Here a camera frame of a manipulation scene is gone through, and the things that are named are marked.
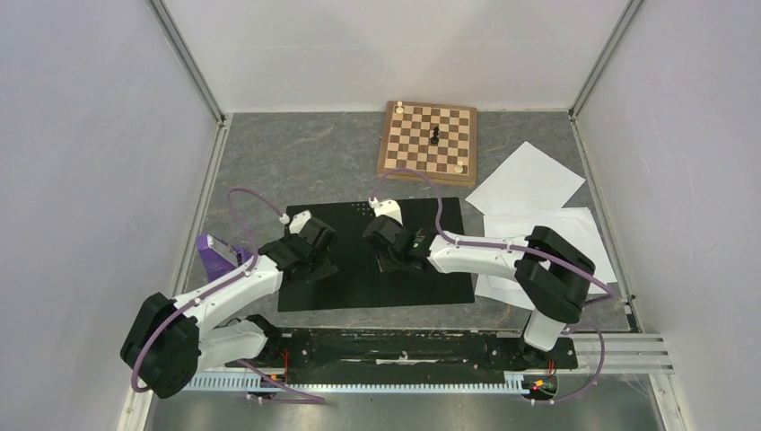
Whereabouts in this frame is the teal black file folder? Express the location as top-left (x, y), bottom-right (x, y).
top-left (277, 201), bottom-right (475, 312)

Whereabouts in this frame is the purple stand with phone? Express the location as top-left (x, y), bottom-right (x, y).
top-left (195, 233), bottom-right (251, 282)

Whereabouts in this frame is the white paper sheet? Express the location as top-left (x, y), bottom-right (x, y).
top-left (466, 142), bottom-right (586, 216)
top-left (484, 207), bottom-right (617, 285)
top-left (475, 275), bottom-right (535, 311)

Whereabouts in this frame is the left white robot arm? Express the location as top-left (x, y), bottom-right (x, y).
top-left (119, 211), bottom-right (337, 399)

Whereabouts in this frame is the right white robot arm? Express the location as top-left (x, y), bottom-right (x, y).
top-left (363, 215), bottom-right (595, 366)

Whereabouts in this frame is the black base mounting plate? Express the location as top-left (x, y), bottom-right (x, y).
top-left (251, 328), bottom-right (578, 384)

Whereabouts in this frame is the wooden chessboard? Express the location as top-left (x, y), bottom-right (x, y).
top-left (376, 100), bottom-right (478, 187)

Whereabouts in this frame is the white paper sheet bottom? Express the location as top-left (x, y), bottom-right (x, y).
top-left (475, 275), bottom-right (535, 311)

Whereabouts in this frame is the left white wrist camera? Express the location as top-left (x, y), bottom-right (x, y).
top-left (279, 210), bottom-right (312, 234)

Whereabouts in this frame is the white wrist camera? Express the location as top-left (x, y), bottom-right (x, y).
top-left (368, 197), bottom-right (403, 225)
top-left (279, 210), bottom-right (312, 234)

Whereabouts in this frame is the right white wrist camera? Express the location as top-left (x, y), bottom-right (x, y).
top-left (368, 197), bottom-right (403, 225)

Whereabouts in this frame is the white toothed cable duct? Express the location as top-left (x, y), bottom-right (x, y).
top-left (183, 371), bottom-right (529, 395)

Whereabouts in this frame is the aluminium frame rail left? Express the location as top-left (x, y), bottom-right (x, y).
top-left (146, 0), bottom-right (226, 124)

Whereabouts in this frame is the aluminium frame rail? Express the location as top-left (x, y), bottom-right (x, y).
top-left (568, 0), bottom-right (645, 122)
top-left (146, 0), bottom-right (226, 124)

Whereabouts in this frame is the aluminium frame rail right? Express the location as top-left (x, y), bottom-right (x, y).
top-left (568, 0), bottom-right (645, 122)

